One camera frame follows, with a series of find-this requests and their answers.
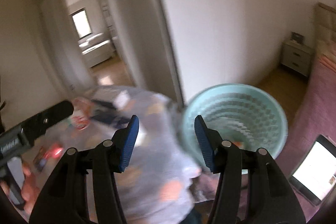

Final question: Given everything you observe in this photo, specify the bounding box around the small white carton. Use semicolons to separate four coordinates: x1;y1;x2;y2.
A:
114;91;130;110

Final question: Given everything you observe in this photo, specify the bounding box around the dark navy packet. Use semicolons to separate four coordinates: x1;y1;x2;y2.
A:
91;99;129;127

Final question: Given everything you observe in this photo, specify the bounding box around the teal plastic laundry basket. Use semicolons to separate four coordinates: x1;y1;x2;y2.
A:
181;84;288;174

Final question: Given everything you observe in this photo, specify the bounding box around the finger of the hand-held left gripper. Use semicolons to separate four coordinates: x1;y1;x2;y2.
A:
22;101;74;144

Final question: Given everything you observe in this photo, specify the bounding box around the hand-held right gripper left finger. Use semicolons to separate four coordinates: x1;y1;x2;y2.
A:
29;115;139;224

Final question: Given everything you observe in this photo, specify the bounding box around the red wrapper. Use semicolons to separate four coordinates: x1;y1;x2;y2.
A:
45;144;63;159

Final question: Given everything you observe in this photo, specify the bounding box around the person's left hand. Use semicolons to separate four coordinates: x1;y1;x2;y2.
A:
0;163;41;215

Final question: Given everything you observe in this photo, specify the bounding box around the beige padded headboard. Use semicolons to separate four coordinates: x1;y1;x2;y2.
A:
314;2;336;62

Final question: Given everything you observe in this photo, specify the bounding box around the beige nightstand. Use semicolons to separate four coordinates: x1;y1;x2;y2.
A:
280;39;314;77

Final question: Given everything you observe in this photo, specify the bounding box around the white wardrobe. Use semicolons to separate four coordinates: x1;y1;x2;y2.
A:
150;0;323;104

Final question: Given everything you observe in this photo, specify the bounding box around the red and white snack packet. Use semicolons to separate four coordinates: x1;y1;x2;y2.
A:
71;98;92;130

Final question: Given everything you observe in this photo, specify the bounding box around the window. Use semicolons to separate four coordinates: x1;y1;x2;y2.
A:
71;9;92;38

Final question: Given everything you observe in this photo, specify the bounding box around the blue and orange packet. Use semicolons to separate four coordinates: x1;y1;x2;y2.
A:
33;147;49;172

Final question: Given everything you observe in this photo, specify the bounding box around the tablet with lit screen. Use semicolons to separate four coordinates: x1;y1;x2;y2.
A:
288;135;336;206

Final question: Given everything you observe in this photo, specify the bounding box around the white sliding door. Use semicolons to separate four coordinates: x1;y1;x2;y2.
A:
96;0;184;106

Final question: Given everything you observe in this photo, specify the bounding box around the grey fan-patterned blanket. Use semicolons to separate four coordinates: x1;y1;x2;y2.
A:
26;85;202;224

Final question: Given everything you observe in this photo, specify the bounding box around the dark picture frame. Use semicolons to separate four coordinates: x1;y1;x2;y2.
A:
291;32;305;43

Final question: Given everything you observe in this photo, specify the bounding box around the bed with pink blanket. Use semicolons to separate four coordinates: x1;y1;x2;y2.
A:
194;53;336;224

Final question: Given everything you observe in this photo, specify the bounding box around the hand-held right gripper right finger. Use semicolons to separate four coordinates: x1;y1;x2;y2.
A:
194;115;306;224

